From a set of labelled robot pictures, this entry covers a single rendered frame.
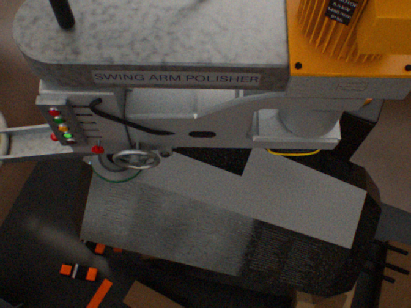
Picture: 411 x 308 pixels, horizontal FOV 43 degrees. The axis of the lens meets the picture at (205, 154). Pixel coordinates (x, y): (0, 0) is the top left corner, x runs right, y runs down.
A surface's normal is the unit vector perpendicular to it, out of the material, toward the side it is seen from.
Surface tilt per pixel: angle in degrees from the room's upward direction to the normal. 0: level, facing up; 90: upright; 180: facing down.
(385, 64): 0
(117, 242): 45
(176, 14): 0
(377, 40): 90
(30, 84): 0
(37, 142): 16
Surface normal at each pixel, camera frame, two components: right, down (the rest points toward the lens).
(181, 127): -0.01, 0.93
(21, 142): -0.26, -0.36
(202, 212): -0.21, 0.36
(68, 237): 0.01, -0.37
